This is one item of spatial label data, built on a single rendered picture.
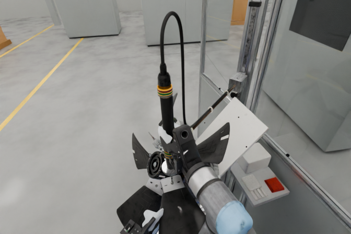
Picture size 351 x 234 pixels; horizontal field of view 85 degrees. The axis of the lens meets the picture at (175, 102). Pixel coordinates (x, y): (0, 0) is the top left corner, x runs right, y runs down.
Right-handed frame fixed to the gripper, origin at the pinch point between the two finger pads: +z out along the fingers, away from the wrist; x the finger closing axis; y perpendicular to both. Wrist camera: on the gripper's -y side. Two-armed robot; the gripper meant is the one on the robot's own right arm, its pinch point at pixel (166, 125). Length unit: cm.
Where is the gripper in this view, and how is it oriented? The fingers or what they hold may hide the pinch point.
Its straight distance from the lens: 64.2
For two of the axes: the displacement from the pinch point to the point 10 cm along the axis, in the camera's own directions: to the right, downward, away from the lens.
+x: 8.8, -2.9, 3.7
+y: 0.3, 8.2, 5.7
